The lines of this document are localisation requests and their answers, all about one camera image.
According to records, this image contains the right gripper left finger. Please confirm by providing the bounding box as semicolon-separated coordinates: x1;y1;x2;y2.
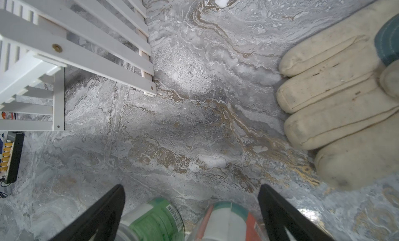
51;184;126;241

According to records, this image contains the jar with pineapple lid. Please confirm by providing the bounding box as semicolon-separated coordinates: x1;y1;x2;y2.
187;201;267;241

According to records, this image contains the white slatted wooden shelf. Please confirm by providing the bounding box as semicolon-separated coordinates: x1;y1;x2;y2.
1;0;157;132

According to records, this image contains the jar with green tree lid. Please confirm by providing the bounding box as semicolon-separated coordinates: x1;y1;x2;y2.
115;197;185;241

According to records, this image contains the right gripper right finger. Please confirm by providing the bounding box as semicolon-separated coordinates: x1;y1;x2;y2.
258;185;332;241

